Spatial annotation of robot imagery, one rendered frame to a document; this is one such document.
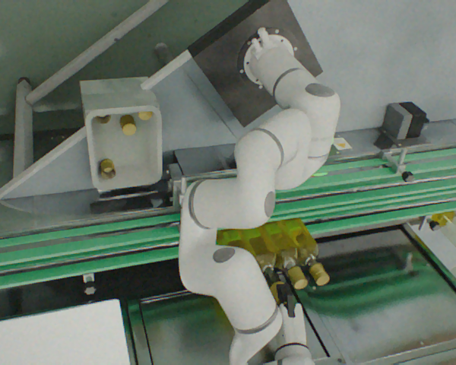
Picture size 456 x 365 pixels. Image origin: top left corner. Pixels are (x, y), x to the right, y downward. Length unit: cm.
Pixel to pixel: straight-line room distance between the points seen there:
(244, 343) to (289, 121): 39
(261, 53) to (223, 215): 50
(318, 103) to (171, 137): 50
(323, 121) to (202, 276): 39
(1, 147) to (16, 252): 82
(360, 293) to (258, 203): 77
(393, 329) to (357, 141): 52
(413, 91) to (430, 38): 16
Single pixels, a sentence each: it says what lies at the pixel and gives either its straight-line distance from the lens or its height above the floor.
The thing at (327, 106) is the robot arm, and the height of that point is 112.
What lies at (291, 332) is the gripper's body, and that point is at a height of 131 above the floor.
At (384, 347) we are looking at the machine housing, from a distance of 139.
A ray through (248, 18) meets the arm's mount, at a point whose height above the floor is 81.
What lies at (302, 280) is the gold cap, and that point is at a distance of 122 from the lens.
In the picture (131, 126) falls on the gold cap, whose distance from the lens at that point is 123.
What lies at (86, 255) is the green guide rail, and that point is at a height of 91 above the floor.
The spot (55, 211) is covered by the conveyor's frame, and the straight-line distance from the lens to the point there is 133.
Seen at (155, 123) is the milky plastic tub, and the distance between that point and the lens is 122.
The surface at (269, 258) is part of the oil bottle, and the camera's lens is 125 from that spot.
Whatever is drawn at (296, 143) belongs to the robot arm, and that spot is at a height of 120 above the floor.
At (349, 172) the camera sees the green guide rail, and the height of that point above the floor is 93.
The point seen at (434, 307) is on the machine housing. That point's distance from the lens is 153.
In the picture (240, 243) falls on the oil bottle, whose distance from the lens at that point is 127.
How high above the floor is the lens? 187
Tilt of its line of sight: 49 degrees down
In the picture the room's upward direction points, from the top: 153 degrees clockwise
